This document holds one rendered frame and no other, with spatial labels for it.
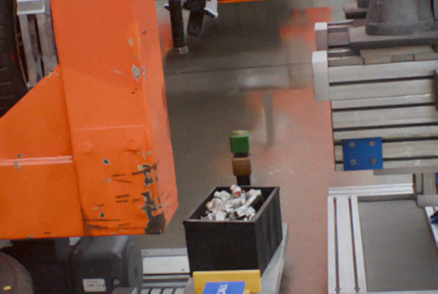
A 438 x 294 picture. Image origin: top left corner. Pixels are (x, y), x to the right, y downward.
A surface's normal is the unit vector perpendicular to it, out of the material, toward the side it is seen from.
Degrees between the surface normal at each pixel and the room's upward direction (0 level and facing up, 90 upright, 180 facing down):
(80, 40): 90
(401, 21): 72
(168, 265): 0
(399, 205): 0
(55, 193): 90
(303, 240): 0
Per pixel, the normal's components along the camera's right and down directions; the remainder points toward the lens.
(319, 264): -0.10, -0.96
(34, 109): -0.15, 0.26
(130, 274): 0.98, -0.06
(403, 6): -0.04, -0.05
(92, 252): -0.15, -0.79
